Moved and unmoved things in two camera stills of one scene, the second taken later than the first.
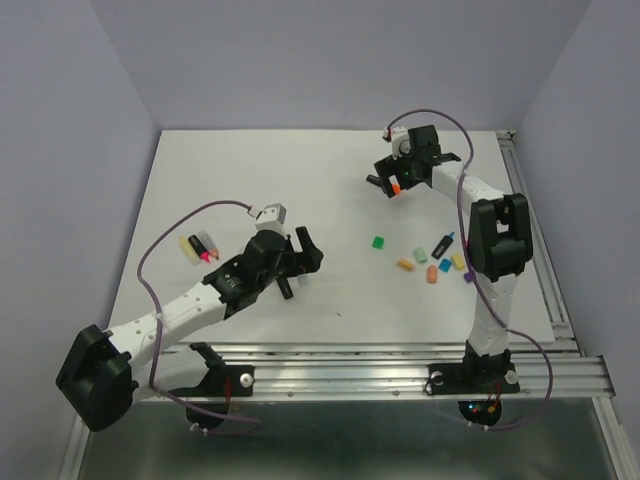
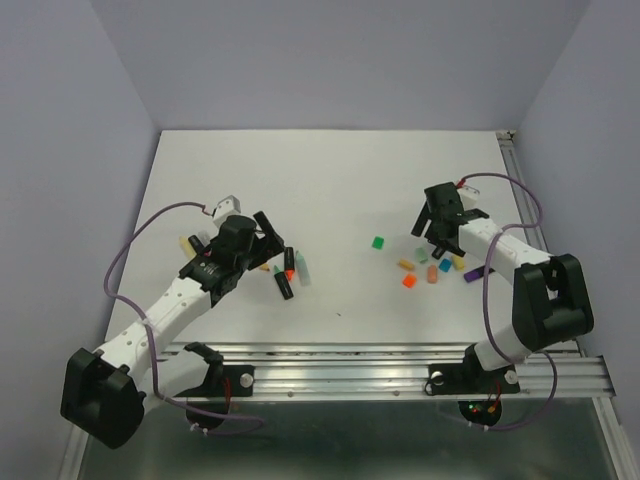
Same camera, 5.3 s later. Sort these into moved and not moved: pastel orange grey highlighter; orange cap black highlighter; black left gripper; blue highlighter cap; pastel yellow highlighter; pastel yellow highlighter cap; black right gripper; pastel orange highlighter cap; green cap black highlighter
Moved: black left gripper; orange cap black highlighter; black right gripper
Not moved: pastel yellow highlighter; pastel yellow highlighter cap; pastel orange highlighter cap; blue highlighter cap; green cap black highlighter; pastel orange grey highlighter
